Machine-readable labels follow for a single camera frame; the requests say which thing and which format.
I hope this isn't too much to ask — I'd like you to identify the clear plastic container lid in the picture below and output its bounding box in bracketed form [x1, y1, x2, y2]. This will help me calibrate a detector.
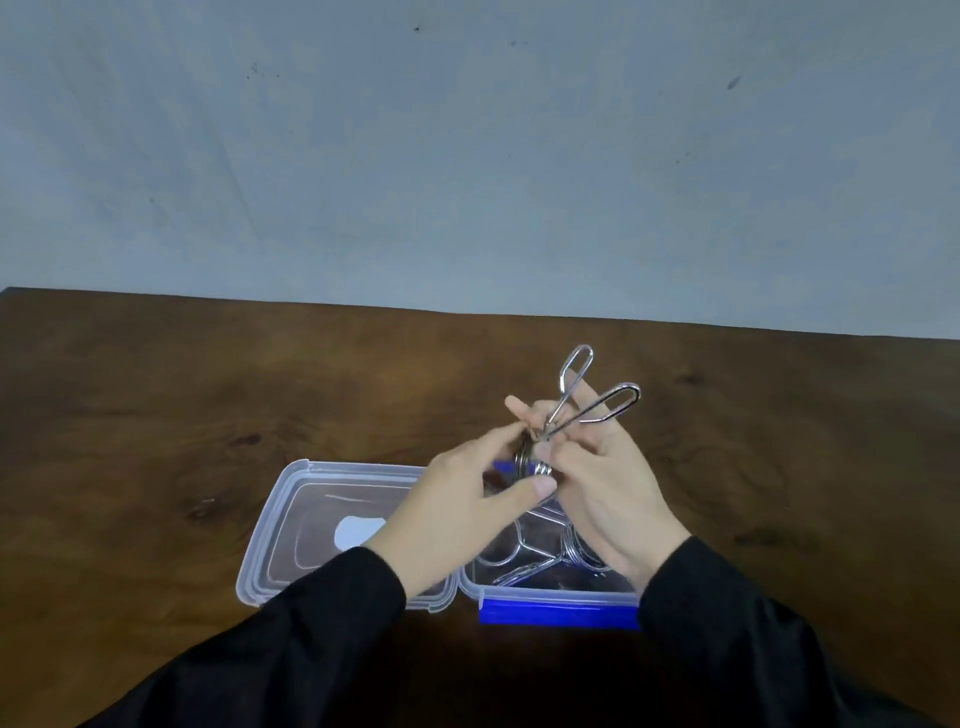
[235, 458, 459, 614]

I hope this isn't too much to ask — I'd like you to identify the clear container with blue latches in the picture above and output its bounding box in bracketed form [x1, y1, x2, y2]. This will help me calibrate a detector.
[456, 459, 643, 630]

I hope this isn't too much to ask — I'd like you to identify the person's left forearm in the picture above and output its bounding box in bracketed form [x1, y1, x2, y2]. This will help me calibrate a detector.
[78, 546, 410, 728]

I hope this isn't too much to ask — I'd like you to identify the silver metal ring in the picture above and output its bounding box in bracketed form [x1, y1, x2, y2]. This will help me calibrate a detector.
[514, 437, 556, 481]

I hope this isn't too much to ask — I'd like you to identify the white label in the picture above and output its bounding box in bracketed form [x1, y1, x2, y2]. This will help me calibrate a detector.
[333, 515, 388, 553]

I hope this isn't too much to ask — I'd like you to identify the silver looped wire puzzle piece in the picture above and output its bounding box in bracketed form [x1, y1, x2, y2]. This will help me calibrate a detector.
[564, 521, 627, 575]

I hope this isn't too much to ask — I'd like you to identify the person's left hand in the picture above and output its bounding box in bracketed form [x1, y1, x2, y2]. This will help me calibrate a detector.
[365, 421, 558, 601]

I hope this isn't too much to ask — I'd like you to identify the silver triangular wire puzzle piece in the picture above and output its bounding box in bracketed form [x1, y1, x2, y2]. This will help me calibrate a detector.
[489, 513, 575, 588]

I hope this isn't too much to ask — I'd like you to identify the person's right forearm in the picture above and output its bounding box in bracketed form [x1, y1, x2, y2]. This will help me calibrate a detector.
[637, 536, 942, 728]

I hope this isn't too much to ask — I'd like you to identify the silver two-loop wire puzzle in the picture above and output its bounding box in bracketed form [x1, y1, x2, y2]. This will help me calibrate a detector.
[541, 344, 642, 445]

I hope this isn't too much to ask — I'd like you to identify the person's right hand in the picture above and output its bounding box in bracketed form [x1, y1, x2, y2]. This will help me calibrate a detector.
[506, 381, 691, 594]

